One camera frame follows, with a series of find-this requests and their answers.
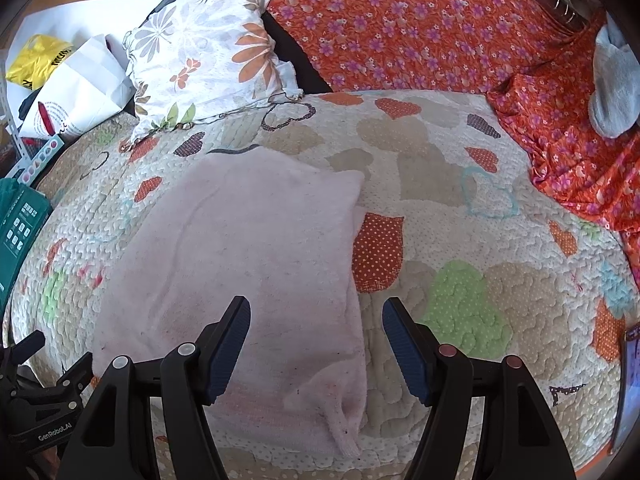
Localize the metal rack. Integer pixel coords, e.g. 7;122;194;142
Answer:
0;80;27;173

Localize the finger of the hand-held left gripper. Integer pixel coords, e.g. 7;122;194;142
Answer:
52;351;96;403

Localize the black sofa seat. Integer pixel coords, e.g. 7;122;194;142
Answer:
262;10;331;96

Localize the white paper bag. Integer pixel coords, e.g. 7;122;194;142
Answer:
25;35;136;141

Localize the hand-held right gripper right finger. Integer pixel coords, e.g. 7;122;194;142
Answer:
382;297;573;480

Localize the orange floral cloth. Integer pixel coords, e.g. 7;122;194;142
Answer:
265;0;640;281

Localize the white floral pillow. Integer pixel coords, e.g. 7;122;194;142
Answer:
122;0;303;136

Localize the grey sock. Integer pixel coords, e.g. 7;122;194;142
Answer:
590;25;640;138

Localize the white floral knit cardigan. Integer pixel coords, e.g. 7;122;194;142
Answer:
92;152;368;458

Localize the dark phone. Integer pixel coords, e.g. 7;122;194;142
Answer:
612;325;640;456

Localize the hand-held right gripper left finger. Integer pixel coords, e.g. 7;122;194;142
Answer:
59;296;252;480

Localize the yellow plastic bag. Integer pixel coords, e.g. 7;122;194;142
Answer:
5;35;76;91

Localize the box with coloured shapes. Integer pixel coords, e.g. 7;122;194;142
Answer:
10;137;66;183

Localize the large white paper sheet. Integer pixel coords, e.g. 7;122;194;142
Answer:
10;0;168;91

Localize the heart patterned quilt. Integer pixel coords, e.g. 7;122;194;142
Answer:
10;90;636;480

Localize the green cardboard box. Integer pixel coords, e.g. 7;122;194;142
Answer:
0;180;53;311

